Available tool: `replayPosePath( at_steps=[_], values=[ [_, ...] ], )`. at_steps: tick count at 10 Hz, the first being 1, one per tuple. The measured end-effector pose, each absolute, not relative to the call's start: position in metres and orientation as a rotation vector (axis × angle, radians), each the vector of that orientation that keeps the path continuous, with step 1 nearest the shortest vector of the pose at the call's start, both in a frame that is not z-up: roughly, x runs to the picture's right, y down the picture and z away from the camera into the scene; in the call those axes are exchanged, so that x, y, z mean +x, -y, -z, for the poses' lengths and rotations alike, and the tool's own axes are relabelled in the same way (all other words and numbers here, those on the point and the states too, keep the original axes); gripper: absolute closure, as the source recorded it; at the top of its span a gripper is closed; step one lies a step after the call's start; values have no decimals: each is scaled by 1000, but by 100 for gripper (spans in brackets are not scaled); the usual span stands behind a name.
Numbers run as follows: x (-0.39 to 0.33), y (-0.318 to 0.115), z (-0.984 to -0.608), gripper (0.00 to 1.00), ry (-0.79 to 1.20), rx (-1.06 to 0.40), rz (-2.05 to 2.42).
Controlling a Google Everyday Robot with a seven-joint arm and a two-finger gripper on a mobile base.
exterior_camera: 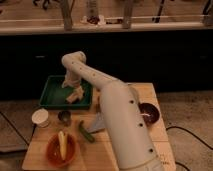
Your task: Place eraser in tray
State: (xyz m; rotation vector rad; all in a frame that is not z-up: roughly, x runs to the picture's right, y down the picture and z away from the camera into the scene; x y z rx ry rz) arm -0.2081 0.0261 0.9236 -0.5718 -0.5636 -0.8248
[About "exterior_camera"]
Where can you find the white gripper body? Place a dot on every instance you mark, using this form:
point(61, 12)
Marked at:
point(77, 94)

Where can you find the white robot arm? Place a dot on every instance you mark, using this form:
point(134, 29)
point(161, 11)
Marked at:
point(130, 139)

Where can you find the green plastic tray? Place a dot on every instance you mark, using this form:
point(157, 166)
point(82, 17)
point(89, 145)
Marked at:
point(54, 96)

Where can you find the grey eraser wedge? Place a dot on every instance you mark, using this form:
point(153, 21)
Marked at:
point(97, 124)

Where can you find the small metal cup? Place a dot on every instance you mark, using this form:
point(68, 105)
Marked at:
point(65, 117)

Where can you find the white paper cup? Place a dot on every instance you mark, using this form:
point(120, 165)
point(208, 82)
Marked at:
point(41, 118)

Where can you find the green cucumber toy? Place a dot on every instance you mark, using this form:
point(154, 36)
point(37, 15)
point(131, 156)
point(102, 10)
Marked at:
point(85, 133)

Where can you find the yellow banana toy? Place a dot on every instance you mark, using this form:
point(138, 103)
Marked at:
point(63, 144)

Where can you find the orange bowl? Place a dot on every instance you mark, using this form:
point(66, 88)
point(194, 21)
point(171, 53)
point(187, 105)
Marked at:
point(53, 151)

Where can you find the dark brown bowl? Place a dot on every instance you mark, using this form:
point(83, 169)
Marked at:
point(149, 113)

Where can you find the wooden shelf rail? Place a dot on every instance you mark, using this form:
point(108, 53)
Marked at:
point(56, 26)

